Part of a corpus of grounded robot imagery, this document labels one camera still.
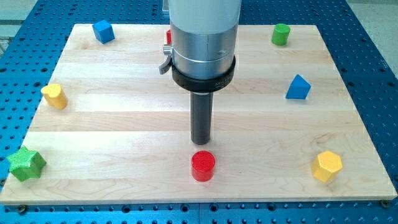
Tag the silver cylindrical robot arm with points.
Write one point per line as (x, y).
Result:
(201, 53)

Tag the red block behind arm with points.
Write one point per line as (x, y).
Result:
(169, 37)

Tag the light wooden board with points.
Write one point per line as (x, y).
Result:
(124, 136)

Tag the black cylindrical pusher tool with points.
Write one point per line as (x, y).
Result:
(200, 117)

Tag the red cylinder block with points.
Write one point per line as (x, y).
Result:
(203, 165)

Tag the blue triangular prism block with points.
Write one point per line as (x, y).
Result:
(298, 89)

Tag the green cylinder block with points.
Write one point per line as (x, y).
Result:
(280, 34)

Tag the blue cube block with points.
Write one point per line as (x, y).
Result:
(103, 31)

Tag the yellow hexagon block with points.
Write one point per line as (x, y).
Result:
(326, 166)

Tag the yellow heart block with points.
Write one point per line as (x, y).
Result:
(55, 96)

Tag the blue perforated metal table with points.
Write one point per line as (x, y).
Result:
(358, 34)

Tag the green star block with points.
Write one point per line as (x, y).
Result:
(26, 164)

